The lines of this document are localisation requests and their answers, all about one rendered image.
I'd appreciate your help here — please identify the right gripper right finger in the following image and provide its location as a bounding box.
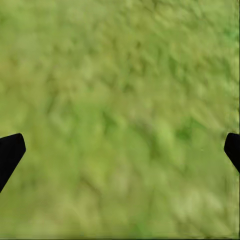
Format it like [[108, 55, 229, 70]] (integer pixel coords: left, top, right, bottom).
[[224, 132, 240, 173]]

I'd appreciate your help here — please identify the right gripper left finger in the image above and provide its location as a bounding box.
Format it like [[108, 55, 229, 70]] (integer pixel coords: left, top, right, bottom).
[[0, 133, 26, 193]]

